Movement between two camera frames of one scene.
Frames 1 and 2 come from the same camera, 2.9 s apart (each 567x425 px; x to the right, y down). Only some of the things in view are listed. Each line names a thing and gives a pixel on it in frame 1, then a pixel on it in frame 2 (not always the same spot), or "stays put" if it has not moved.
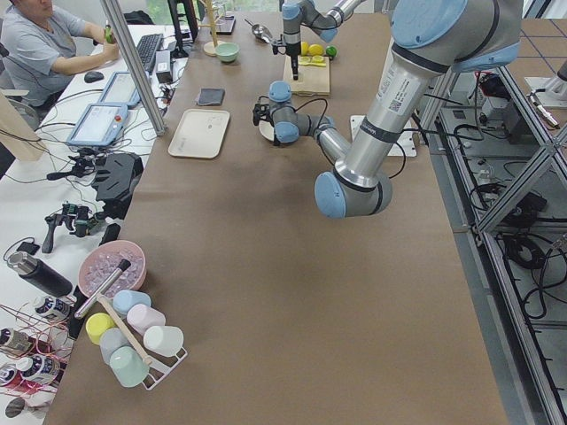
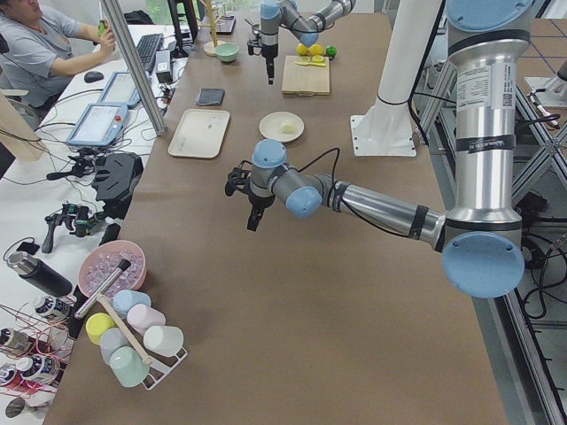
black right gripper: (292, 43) to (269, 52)
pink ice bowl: (100, 261) stays put
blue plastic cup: (123, 301) stays put
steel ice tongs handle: (121, 266) stays put
